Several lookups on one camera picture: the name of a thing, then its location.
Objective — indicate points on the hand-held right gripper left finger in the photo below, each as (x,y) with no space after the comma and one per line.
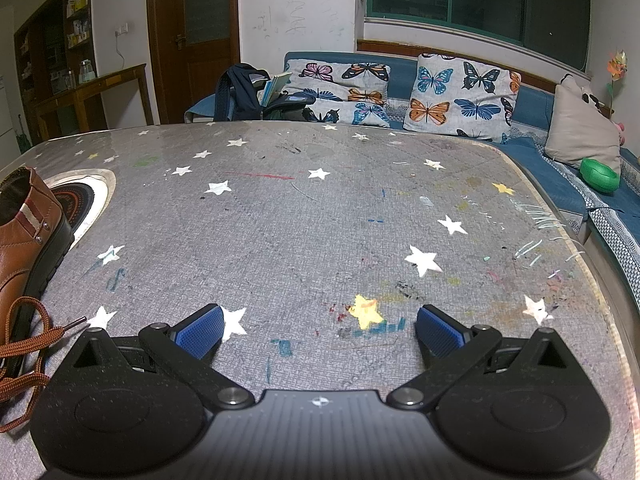
(200,332)

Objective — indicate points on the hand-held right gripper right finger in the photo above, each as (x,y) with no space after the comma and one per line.
(440,332)

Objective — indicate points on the brown shoelace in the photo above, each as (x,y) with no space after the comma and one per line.
(35,342)

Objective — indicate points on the brown leather shoe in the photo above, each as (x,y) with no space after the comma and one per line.
(20,255)

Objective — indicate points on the grey star-print tablecloth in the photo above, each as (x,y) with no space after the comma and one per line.
(325,220)

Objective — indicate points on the round black induction cooktop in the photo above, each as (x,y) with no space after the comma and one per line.
(82,195)

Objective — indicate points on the grey patterned blanket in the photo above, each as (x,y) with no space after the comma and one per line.
(617,230)

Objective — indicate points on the green round toy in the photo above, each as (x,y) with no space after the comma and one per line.
(600,177)

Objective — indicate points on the butterfly print cushion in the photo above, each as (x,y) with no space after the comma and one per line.
(360,114)
(460,100)
(340,77)

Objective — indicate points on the dark blue backpack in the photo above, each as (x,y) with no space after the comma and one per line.
(240,92)

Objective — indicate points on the blue corner sofa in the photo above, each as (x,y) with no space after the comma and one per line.
(537,105)

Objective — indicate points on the grey pillow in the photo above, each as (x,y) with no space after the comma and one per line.
(582,130)

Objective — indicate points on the light blue book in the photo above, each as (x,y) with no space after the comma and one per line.
(277,87)

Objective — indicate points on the brown wooden door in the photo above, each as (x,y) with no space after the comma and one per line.
(200,70)

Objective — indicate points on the wooden side table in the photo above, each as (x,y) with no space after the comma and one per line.
(110,80)

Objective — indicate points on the pink plush toy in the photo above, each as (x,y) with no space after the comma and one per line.
(621,132)

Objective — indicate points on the panda plush toy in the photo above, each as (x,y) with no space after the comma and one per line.
(585,92)

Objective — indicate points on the glass jar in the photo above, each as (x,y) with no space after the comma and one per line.
(87,71)
(69,81)

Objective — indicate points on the white refrigerator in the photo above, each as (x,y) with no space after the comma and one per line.
(5,115)

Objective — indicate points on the wooden display cabinet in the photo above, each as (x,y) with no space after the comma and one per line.
(55,50)

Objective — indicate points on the orange paper flower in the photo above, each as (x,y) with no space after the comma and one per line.
(617,65)

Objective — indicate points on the dark glass window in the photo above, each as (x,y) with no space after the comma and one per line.
(475,0)

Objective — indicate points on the white wall socket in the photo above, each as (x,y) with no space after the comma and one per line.
(122,29)

